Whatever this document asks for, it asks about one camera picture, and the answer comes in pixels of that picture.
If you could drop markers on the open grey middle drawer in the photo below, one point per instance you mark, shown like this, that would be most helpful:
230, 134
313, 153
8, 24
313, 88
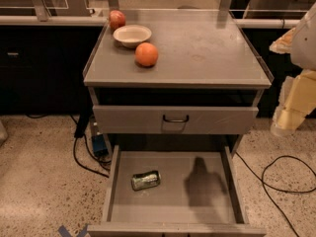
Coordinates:
198, 197

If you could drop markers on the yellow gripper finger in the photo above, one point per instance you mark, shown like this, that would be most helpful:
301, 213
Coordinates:
297, 100
283, 44

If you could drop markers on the red apple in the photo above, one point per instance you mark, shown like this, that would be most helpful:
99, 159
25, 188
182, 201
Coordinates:
116, 19

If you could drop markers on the blue box on floor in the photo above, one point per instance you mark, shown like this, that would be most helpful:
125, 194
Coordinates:
99, 145

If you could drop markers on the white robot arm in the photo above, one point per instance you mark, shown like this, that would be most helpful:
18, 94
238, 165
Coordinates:
303, 51

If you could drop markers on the white bowl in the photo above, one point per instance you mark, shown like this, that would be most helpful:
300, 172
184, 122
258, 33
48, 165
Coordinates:
132, 35

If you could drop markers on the black drawer handle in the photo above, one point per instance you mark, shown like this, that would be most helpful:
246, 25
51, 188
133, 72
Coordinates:
176, 120

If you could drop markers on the grey top drawer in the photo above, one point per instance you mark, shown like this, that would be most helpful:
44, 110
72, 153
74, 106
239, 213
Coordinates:
149, 119

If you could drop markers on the orange fruit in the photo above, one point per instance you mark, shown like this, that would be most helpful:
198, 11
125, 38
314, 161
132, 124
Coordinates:
146, 54

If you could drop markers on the grey drawer cabinet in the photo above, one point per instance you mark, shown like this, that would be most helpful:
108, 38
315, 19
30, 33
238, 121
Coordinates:
204, 61

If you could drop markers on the blue tape mark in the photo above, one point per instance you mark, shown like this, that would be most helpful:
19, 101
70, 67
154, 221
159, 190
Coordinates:
63, 231

